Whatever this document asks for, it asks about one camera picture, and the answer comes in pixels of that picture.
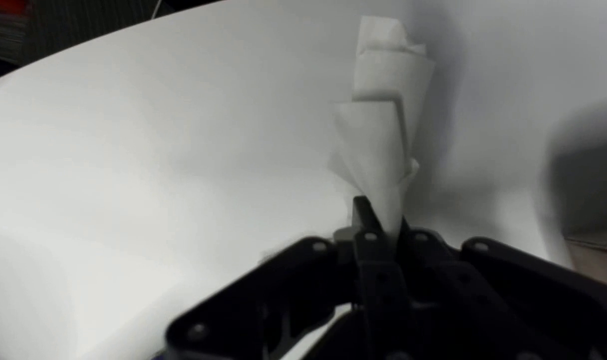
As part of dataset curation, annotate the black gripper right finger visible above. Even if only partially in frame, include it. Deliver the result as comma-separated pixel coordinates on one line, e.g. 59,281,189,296
389,219,607,360

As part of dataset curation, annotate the red object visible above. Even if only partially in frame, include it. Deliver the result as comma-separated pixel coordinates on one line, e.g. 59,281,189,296
0,0,33,21

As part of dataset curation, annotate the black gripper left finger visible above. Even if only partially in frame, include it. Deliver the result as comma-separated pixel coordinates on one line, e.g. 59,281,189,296
159,195,411,360

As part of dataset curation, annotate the white cloth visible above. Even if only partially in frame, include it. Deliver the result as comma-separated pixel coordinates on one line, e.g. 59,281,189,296
325,15,437,236

